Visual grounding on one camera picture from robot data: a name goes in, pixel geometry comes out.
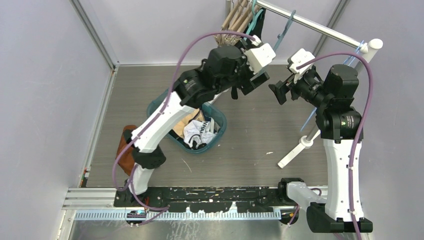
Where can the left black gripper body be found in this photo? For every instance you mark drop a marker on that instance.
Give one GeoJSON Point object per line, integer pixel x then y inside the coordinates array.
{"type": "Point", "coordinates": [245, 73]}

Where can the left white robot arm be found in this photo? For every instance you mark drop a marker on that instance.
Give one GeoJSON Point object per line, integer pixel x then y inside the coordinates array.
{"type": "Point", "coordinates": [226, 67]}

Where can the teal plastic hanger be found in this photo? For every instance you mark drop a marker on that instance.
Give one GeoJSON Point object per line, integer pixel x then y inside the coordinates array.
{"type": "Point", "coordinates": [254, 8]}

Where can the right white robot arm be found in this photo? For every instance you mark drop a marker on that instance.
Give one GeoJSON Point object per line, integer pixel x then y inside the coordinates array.
{"type": "Point", "coordinates": [342, 133]}

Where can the white clothes rack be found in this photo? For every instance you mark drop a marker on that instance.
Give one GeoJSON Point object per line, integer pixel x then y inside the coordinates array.
{"type": "Point", "coordinates": [367, 49]}

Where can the brown towel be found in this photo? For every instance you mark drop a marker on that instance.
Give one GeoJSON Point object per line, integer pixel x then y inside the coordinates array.
{"type": "Point", "coordinates": [126, 162]}

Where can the beige underwear navy trim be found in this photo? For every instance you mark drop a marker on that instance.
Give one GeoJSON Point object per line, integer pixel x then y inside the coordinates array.
{"type": "Point", "coordinates": [197, 115]}

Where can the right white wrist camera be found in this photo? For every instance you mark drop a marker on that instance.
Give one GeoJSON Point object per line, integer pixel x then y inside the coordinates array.
{"type": "Point", "coordinates": [297, 63]}

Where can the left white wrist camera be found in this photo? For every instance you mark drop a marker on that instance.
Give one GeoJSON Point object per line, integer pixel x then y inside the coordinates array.
{"type": "Point", "coordinates": [260, 55]}

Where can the black garment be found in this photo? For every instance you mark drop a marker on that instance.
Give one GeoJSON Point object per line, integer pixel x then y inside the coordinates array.
{"type": "Point", "coordinates": [255, 27]}

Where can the white black underwear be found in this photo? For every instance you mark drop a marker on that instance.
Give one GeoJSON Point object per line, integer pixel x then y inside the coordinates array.
{"type": "Point", "coordinates": [198, 134]}

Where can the teal plastic basket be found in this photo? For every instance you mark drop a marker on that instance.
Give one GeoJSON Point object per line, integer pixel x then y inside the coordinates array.
{"type": "Point", "coordinates": [210, 113]}

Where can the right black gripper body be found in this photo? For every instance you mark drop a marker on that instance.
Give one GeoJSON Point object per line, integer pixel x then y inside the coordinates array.
{"type": "Point", "coordinates": [308, 88]}

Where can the wooden hangers at back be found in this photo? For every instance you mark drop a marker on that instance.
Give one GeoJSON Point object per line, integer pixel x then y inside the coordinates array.
{"type": "Point", "coordinates": [240, 15]}

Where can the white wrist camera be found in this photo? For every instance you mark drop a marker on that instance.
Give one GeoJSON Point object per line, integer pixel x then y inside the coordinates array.
{"type": "Point", "coordinates": [260, 55]}
{"type": "Point", "coordinates": [297, 63]}

